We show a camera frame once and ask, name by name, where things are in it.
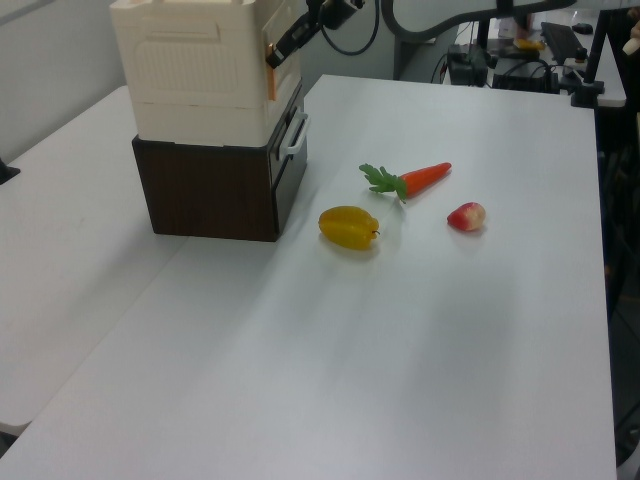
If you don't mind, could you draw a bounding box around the black pole clamp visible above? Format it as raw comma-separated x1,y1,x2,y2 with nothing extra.
570,78,606,109

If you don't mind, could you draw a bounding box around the white drawer handle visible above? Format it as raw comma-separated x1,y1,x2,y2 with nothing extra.
279,111,312,159

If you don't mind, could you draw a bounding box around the cream plastic cabinet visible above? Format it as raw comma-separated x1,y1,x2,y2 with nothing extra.
108,0,303,148

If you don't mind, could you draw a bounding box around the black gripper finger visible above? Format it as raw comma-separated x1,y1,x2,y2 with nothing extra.
264,9,322,70

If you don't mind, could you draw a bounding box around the bystander hand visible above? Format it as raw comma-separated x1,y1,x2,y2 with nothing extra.
621,19,640,56

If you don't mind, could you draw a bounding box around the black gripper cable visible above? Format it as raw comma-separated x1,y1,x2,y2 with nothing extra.
319,0,382,56

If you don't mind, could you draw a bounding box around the orange door handle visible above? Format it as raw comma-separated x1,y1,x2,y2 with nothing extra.
263,41,278,101

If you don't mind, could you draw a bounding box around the red toy peach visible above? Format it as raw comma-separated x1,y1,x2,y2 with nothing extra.
446,201,487,234

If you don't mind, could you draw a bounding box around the black electronics box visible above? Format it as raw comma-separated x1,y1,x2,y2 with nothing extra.
491,56,560,94

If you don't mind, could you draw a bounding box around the black keyboard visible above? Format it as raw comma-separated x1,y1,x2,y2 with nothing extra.
539,21,587,64

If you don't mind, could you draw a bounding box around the yellow toy starfruit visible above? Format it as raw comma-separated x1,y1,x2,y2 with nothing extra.
318,205,381,252

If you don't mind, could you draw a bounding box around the dark brown drawer box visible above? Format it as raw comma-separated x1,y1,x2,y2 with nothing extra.
131,82,310,244

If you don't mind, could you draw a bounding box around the black drawer front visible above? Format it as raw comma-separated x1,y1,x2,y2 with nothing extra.
269,92,310,236

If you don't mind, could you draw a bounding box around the black camera pole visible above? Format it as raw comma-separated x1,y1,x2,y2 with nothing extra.
583,0,615,86

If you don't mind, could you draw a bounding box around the black control box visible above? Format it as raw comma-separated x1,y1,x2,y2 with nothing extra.
446,43,489,88

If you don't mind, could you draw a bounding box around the orange toy carrot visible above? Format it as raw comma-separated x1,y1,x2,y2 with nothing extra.
358,161,453,205

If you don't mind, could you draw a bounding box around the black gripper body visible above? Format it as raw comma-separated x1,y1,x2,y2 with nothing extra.
305,0,367,30

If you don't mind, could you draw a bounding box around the cream cabinet door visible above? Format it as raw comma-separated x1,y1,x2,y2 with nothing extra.
261,0,303,104

